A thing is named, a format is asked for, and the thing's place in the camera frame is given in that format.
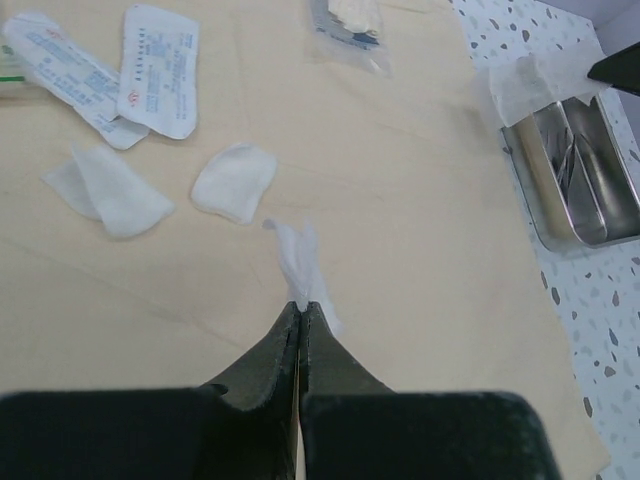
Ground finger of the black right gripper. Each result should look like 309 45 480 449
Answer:
587 42 640 95

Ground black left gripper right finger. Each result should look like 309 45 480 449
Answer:
299 302 561 479

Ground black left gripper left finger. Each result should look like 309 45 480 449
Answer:
1 304 301 479

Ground straight steel tweezers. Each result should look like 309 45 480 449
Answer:
551 127 578 197

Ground white gauze pad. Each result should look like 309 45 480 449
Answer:
191 143 278 225

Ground white printed sachet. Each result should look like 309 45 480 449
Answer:
2 12 149 150
117 4 200 140

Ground green yellow packet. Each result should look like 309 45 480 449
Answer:
0 39 38 99

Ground stainless steel tray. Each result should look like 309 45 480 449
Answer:
502 97 639 253

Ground beige cloth mat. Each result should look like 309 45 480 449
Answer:
1 1 610 479

